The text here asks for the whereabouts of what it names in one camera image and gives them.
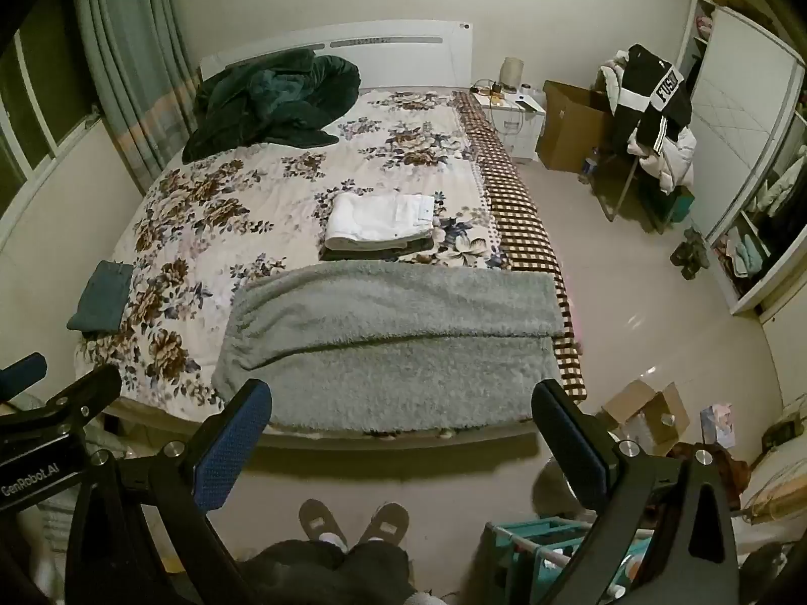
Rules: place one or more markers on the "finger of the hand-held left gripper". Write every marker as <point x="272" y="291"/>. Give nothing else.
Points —
<point x="22" y="375"/>
<point x="75" y="398"/>

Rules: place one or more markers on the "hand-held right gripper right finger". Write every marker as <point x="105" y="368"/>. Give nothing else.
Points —
<point x="568" y="441"/>

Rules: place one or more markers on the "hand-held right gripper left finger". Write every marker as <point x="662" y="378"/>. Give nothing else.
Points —
<point x="234" y="440"/>

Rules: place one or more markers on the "grey fluffy towel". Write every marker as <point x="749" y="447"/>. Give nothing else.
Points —
<point x="391" y="353"/>

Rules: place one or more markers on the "teal folded pants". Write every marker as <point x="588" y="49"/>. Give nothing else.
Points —
<point x="101" y="296"/>

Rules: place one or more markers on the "white folded pants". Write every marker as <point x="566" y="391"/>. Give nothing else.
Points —
<point x="378" y="217"/>

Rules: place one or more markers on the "small open cardboard box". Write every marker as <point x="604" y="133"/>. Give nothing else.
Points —
<point x="649" y="419"/>

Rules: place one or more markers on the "teal rack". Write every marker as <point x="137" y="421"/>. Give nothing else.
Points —
<point x="536" y="548"/>

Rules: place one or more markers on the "grey slipper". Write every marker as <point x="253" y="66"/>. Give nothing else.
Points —
<point x="386" y="523"/>
<point x="321" y="523"/>

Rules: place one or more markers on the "person's dark trouser legs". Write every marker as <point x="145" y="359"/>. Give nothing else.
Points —
<point x="328" y="573"/>

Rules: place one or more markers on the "pair of dark shoes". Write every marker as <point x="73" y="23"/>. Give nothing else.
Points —
<point x="688" y="253"/>

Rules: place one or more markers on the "floral bed blanket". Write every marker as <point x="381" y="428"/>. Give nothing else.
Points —
<point x="252" y="201"/>

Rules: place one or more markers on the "brown checkered bed sheet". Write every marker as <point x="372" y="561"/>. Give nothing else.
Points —
<point x="512" y="201"/>

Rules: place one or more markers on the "metal chair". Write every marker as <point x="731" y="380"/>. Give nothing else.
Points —
<point x="621" y="192"/>

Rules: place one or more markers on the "teal storage box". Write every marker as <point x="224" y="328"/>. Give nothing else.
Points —
<point x="676" y="207"/>

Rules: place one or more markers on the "window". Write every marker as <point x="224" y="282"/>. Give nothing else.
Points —
<point x="31" y="113"/>

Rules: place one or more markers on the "plastic water bottle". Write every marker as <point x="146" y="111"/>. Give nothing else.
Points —
<point x="588" y="167"/>

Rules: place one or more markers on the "white puffy jacket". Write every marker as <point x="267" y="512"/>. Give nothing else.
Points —
<point x="674" y="161"/>

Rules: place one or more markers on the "large cardboard box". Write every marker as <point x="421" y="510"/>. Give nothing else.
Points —
<point x="570" y="126"/>

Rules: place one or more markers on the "white nightstand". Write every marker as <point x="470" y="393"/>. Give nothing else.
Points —
<point x="520" y="129"/>

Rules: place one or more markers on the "green curtain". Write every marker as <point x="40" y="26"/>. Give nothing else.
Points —
<point x="132" y="75"/>

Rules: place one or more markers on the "dark green duvet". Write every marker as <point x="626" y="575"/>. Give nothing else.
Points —
<point x="271" y="98"/>

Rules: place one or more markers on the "beige table lamp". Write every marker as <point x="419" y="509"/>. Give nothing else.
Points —
<point x="512" y="72"/>

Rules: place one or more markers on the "white wardrobe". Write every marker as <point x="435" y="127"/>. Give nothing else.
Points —
<point x="737" y="107"/>

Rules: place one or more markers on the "bed with floral sheet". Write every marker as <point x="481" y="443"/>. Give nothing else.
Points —
<point x="378" y="63"/>

